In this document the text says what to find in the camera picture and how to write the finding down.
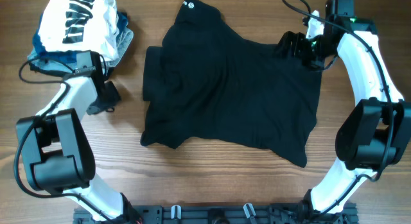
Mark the light blue denim garment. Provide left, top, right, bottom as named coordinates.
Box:
left=29, top=27, right=134, bottom=80

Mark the black folded garment under pile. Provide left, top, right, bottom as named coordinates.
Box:
left=29, top=62, right=73, bottom=78

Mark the white shirt with black print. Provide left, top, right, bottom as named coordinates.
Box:
left=38, top=0, right=119, bottom=60

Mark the black polo shirt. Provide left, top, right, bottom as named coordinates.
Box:
left=141, top=0, right=322, bottom=167

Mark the blue folded garment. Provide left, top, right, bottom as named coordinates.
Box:
left=28, top=12, right=134, bottom=66

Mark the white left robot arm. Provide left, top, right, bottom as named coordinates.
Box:
left=13, top=76, right=139, bottom=223

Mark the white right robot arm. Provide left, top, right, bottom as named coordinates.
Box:
left=293, top=9, right=410, bottom=223

